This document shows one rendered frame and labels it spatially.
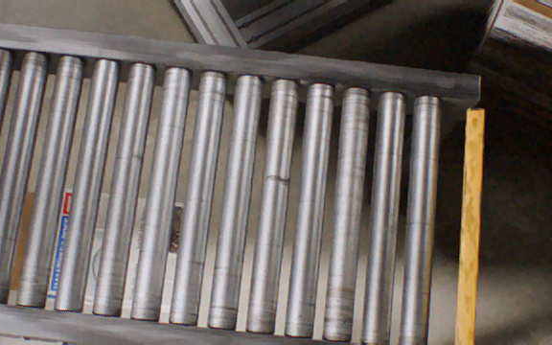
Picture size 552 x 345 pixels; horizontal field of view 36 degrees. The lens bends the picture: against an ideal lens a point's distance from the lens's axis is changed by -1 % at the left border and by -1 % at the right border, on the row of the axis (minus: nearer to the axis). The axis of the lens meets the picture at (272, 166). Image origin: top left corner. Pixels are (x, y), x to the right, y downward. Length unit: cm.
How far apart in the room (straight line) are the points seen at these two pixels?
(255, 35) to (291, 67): 65
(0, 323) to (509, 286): 138
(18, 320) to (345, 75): 70
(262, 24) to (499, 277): 91
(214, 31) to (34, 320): 100
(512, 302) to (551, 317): 11
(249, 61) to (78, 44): 31
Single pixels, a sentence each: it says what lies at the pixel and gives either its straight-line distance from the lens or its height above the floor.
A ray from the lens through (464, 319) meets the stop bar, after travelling 148.
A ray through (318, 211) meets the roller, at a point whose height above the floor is 80.
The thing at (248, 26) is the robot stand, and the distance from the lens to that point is 221.
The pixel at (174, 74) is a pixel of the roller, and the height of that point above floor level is 80.
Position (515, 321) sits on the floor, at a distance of 237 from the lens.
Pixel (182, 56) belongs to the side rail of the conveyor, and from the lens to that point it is 157.
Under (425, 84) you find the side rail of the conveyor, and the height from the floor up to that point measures 80.
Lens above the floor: 225
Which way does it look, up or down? 75 degrees down
